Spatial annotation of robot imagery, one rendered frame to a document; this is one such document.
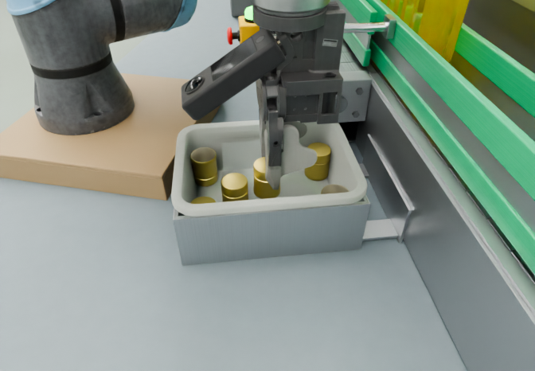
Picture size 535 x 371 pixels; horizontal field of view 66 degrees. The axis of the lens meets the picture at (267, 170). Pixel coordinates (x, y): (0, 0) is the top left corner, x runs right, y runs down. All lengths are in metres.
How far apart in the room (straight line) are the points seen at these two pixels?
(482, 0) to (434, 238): 0.44
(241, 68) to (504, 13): 0.45
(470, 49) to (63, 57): 0.54
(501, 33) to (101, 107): 0.62
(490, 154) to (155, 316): 0.37
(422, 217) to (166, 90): 0.50
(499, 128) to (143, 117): 0.52
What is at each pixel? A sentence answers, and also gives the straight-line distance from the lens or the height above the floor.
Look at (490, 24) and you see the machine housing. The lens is 0.76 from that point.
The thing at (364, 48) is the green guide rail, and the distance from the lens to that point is 0.64.
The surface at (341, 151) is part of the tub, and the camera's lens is 0.54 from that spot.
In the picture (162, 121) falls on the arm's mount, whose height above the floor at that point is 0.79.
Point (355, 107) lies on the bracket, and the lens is 0.62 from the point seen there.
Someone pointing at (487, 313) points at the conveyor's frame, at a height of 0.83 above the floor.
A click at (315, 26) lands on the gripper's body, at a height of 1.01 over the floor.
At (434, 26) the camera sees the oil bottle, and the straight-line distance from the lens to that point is 0.57.
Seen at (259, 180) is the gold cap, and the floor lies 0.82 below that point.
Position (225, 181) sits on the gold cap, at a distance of 0.51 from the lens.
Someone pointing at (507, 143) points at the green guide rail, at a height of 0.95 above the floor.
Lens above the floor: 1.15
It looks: 39 degrees down
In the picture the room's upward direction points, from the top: straight up
